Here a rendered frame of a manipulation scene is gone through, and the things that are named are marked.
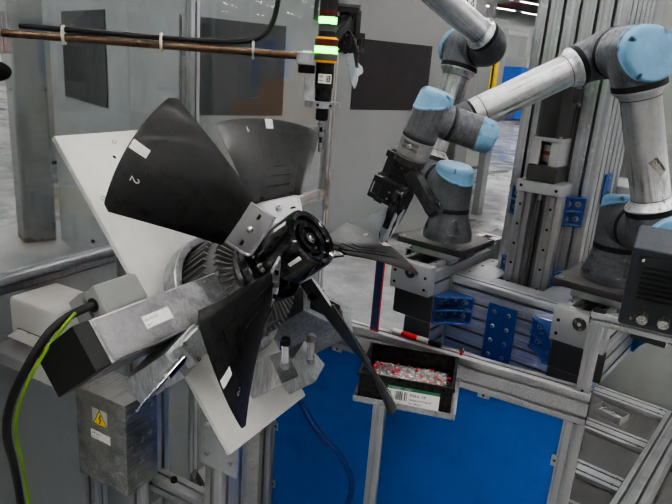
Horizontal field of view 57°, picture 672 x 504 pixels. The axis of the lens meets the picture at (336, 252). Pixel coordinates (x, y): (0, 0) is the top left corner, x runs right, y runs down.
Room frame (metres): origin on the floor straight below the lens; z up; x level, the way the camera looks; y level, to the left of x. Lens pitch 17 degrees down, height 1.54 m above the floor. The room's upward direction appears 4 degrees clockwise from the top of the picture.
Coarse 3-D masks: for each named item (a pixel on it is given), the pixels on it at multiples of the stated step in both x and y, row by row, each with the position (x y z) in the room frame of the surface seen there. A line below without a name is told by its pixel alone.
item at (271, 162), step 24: (240, 120) 1.37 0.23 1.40; (264, 120) 1.38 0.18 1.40; (240, 144) 1.32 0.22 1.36; (264, 144) 1.32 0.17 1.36; (288, 144) 1.33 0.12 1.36; (312, 144) 1.36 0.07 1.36; (240, 168) 1.27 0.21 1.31; (264, 168) 1.27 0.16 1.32; (288, 168) 1.27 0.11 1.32; (264, 192) 1.23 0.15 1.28; (288, 192) 1.22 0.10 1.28
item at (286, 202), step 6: (282, 198) 1.22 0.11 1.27; (288, 198) 1.22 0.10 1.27; (294, 198) 1.22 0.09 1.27; (258, 204) 1.21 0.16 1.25; (264, 204) 1.21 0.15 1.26; (270, 204) 1.21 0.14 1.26; (276, 204) 1.21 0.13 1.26; (282, 204) 1.21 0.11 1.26; (288, 204) 1.21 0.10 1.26; (294, 204) 1.21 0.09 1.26; (300, 204) 1.20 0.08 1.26; (270, 210) 1.20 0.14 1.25; (282, 210) 1.20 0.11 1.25; (288, 210) 1.19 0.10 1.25; (294, 210) 1.19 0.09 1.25; (276, 216) 1.18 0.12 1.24; (282, 216) 1.18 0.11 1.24; (276, 222) 1.17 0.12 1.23
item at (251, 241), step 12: (252, 204) 1.10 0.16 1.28; (252, 216) 1.10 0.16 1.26; (264, 216) 1.11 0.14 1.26; (240, 228) 1.09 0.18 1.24; (264, 228) 1.11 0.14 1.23; (228, 240) 1.08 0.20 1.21; (240, 240) 1.09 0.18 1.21; (252, 240) 1.10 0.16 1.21; (240, 252) 1.09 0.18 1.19; (252, 252) 1.10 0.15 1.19
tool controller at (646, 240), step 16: (640, 240) 1.23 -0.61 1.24; (656, 240) 1.22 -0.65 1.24; (640, 256) 1.20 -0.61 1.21; (656, 256) 1.18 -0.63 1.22; (640, 272) 1.20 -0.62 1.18; (656, 272) 1.19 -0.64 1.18; (624, 288) 1.23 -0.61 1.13; (640, 288) 1.20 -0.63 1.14; (656, 288) 1.19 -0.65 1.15; (624, 304) 1.23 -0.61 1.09; (640, 304) 1.21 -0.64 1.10; (656, 304) 1.20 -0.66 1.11; (624, 320) 1.24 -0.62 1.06; (640, 320) 1.20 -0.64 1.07; (656, 320) 1.20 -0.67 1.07
